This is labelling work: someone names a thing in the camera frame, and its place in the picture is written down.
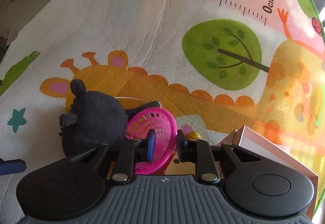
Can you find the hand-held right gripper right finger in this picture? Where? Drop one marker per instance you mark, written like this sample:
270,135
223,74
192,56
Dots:
180,145

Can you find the pink cardboard box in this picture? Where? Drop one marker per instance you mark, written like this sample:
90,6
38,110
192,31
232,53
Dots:
266,153

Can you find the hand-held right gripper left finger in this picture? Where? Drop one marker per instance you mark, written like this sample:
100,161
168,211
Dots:
150,145

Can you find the black plush toy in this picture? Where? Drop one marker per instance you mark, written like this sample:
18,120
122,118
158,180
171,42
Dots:
96,117

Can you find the pink toy strainer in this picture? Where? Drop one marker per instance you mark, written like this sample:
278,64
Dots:
162,122

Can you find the tan wooden block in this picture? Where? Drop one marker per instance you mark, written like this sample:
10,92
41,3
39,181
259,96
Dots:
181,168

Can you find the colourful printed play mat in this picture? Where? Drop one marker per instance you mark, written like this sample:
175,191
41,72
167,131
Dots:
152,36

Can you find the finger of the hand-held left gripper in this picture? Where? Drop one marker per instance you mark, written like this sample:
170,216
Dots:
12,167

